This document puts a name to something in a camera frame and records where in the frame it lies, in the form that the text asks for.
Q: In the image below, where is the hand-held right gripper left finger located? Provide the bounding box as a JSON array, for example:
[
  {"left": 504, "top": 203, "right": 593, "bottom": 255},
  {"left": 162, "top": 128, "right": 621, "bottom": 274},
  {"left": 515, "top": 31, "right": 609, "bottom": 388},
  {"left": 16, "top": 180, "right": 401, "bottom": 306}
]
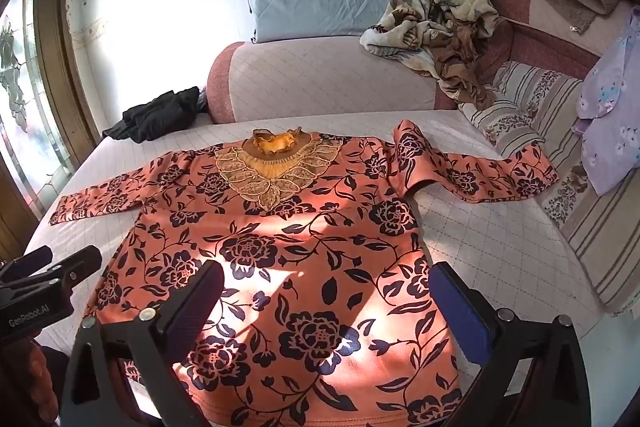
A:
[{"left": 59, "top": 261, "right": 226, "bottom": 427}]

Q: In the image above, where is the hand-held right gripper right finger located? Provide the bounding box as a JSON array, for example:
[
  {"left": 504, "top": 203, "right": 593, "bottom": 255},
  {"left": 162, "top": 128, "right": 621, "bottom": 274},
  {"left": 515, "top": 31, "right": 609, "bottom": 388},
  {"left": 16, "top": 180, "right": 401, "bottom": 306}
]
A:
[{"left": 428, "top": 261, "right": 594, "bottom": 427}]

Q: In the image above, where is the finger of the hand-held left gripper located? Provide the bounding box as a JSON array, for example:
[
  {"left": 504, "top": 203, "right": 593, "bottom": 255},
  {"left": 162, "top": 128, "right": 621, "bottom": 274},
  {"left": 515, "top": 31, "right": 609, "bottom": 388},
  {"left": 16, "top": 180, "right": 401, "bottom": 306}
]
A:
[
  {"left": 0, "top": 245, "right": 54, "bottom": 284},
  {"left": 12, "top": 244, "right": 104, "bottom": 303}
]

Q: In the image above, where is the orange black floral shirt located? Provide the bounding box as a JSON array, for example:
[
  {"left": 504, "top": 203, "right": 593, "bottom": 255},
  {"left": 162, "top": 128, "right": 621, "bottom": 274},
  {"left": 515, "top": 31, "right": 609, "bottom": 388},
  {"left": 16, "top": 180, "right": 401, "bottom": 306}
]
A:
[{"left": 48, "top": 119, "right": 560, "bottom": 427}]

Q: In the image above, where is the person's left hand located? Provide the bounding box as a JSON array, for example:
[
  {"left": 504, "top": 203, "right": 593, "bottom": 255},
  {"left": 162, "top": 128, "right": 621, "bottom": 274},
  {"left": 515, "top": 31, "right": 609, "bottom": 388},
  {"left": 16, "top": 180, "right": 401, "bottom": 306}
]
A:
[{"left": 25, "top": 341, "right": 59, "bottom": 427}]

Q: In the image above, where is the striped floral pillow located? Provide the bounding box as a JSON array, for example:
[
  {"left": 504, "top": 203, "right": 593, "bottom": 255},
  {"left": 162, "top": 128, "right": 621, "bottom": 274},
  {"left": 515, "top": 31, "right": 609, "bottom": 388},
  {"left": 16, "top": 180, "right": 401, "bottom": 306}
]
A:
[
  {"left": 537, "top": 127, "right": 640, "bottom": 318},
  {"left": 457, "top": 61, "right": 584, "bottom": 148}
]

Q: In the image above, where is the black garment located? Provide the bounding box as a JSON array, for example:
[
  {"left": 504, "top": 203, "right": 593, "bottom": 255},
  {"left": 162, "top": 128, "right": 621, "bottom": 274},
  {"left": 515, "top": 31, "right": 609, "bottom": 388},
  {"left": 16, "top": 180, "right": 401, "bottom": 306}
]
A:
[{"left": 102, "top": 87, "right": 209, "bottom": 144}]

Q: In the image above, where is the brown garment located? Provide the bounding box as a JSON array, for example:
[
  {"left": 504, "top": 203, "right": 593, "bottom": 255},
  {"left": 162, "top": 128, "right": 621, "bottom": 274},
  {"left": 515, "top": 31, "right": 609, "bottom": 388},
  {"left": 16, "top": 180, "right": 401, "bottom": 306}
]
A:
[{"left": 431, "top": 24, "right": 497, "bottom": 111}]

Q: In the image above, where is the lilac floral garment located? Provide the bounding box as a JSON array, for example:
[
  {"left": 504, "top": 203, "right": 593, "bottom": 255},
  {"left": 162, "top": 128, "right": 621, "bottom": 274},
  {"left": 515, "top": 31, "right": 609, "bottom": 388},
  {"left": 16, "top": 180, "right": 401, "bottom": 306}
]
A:
[{"left": 572, "top": 6, "right": 640, "bottom": 196}]

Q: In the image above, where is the pink padded headboard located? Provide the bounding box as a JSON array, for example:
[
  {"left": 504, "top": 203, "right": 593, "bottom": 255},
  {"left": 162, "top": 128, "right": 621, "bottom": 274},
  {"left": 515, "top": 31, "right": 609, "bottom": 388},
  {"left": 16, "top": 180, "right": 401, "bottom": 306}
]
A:
[{"left": 206, "top": 0, "right": 640, "bottom": 126}]

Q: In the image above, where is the beige floral blanket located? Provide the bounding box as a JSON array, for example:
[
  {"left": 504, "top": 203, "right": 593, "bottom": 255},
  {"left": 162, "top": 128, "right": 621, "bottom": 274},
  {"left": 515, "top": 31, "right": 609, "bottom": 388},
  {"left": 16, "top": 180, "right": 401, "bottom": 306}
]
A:
[{"left": 360, "top": 0, "right": 501, "bottom": 72}]

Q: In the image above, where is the wooden window frame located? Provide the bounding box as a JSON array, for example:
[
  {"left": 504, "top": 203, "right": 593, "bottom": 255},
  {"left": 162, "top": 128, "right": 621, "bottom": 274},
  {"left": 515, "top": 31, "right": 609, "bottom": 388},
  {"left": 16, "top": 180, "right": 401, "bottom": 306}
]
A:
[{"left": 30, "top": 0, "right": 102, "bottom": 168}]

